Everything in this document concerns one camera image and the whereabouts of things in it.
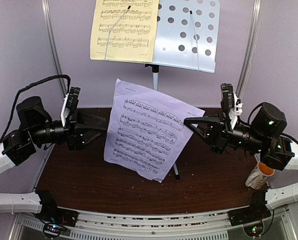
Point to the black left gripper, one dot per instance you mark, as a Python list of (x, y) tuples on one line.
[(74, 134)]

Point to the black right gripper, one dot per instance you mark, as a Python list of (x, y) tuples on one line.
[(217, 134)]

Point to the purple sheet music page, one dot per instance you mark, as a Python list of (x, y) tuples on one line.
[(146, 131)]

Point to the light blue folding music stand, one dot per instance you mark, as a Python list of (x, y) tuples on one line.
[(186, 36)]

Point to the yellow sheet music page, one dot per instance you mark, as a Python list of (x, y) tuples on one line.
[(124, 30)]

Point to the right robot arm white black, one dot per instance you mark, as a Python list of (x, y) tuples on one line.
[(263, 135)]

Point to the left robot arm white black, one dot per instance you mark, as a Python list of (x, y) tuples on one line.
[(37, 129)]

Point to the white mug orange inside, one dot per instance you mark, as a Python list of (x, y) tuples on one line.
[(259, 176)]

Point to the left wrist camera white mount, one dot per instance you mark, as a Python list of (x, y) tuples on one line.
[(70, 104)]

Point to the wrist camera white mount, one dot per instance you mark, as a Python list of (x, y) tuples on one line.
[(70, 104), (231, 105)]

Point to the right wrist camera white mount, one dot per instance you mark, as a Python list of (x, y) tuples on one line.
[(231, 105)]

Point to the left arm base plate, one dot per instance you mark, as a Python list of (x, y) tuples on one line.
[(60, 216)]

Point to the front aluminium frame rail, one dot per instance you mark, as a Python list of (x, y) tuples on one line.
[(210, 225)]

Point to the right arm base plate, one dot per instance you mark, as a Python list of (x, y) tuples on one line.
[(248, 214)]

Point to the left aluminium corner post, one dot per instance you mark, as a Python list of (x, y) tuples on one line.
[(51, 36)]

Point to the aluminium corner post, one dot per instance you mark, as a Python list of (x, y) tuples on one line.
[(250, 48), (51, 36)]

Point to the right aluminium corner post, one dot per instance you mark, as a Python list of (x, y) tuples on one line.
[(250, 48)]

